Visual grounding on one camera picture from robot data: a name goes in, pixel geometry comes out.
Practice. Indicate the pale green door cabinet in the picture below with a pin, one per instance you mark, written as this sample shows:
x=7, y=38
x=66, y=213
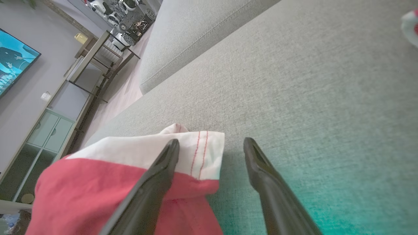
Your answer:
x=52, y=130

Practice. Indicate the red mesh printed garment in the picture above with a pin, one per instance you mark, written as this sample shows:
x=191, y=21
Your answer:
x=410, y=27

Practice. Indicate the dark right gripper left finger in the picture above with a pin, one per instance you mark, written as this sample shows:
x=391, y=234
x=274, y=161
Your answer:
x=147, y=195

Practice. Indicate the grey fabric sofa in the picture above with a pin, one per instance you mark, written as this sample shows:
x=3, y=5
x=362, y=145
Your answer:
x=310, y=98

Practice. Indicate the white wall socket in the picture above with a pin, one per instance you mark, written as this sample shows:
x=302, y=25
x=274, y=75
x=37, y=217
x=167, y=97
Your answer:
x=46, y=96

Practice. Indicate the yellow container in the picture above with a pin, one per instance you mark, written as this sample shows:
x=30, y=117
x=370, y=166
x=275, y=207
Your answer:
x=81, y=38

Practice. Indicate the flat screen television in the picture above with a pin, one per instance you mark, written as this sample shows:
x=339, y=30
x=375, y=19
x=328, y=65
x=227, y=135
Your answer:
x=14, y=62

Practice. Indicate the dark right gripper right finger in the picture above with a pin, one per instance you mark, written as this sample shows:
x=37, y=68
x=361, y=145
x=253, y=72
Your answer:
x=277, y=202

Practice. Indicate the white parked robots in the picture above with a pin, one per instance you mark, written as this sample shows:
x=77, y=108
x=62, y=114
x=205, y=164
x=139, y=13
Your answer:
x=124, y=16

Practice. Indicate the metal frame side table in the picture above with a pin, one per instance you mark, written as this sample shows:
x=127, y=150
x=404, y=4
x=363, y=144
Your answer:
x=94, y=52

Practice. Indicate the red white basketball jersey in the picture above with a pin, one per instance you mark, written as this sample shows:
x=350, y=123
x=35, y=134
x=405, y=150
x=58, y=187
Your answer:
x=91, y=189

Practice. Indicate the grey sofa cushion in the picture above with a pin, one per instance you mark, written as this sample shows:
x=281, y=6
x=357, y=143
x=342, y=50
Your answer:
x=196, y=32

